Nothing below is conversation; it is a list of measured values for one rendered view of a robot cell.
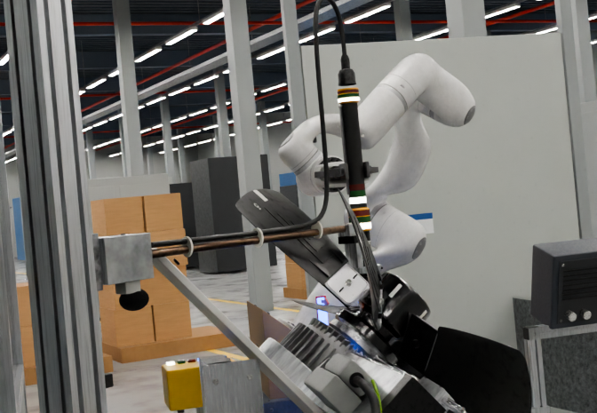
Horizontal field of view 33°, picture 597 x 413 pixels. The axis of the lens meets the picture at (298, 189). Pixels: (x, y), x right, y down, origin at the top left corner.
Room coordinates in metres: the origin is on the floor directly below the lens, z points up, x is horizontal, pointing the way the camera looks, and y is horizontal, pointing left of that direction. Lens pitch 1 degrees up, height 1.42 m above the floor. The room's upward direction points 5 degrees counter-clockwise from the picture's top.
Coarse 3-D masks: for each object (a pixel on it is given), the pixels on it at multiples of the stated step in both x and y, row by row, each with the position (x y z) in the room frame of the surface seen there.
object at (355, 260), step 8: (352, 232) 1.97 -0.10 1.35; (344, 240) 1.98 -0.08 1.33; (352, 240) 1.96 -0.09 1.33; (352, 248) 1.98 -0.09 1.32; (360, 248) 1.98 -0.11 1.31; (352, 256) 1.98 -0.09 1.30; (360, 256) 1.98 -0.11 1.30; (352, 264) 1.98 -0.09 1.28; (360, 264) 1.98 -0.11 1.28; (360, 272) 1.98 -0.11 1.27
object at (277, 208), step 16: (272, 192) 2.04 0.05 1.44; (240, 208) 1.88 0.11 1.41; (272, 208) 1.96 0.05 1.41; (288, 208) 2.01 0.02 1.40; (256, 224) 1.89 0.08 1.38; (272, 224) 1.92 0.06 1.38; (288, 224) 1.95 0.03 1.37; (288, 240) 1.92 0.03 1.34; (304, 240) 1.94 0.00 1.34; (320, 240) 1.97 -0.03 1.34; (288, 256) 1.89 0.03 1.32; (304, 256) 1.91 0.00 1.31; (320, 256) 1.94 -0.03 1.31; (336, 256) 1.96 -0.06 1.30; (320, 272) 1.91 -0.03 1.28; (336, 272) 1.93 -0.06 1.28
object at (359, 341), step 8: (336, 320) 1.89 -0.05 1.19; (336, 328) 1.89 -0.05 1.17; (344, 328) 1.86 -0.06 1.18; (352, 328) 1.87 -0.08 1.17; (344, 336) 1.89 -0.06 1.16; (352, 336) 1.85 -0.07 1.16; (360, 336) 1.86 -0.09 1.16; (352, 344) 1.90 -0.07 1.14; (360, 344) 1.84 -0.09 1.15; (368, 344) 1.86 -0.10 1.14; (360, 352) 1.90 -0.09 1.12; (368, 352) 1.84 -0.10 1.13; (376, 352) 1.86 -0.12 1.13
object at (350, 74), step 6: (342, 60) 2.01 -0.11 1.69; (348, 60) 2.01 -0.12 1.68; (342, 66) 2.01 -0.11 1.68; (348, 66) 2.01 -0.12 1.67; (342, 72) 2.00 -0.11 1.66; (348, 72) 2.00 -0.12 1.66; (342, 78) 2.00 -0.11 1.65; (348, 78) 2.00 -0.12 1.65; (354, 78) 2.00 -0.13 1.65; (342, 84) 2.03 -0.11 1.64; (348, 84) 2.03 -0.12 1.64; (354, 84) 2.02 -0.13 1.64; (366, 234) 2.00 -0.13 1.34; (366, 276) 2.00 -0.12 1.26
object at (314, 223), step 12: (336, 12) 2.00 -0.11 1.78; (324, 120) 1.94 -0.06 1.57; (324, 132) 1.94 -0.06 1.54; (324, 144) 1.94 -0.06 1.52; (324, 156) 1.94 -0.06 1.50; (324, 168) 1.94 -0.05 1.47; (324, 180) 1.94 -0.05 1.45; (324, 192) 1.94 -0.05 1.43; (324, 204) 1.93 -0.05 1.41; (276, 228) 1.82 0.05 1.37; (288, 228) 1.84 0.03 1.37; (300, 228) 1.87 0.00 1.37; (312, 228) 1.92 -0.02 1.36; (168, 240) 1.63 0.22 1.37; (180, 240) 1.64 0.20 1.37; (192, 240) 1.66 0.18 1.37; (204, 240) 1.68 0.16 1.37; (216, 240) 1.71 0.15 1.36; (192, 252) 1.65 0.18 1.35
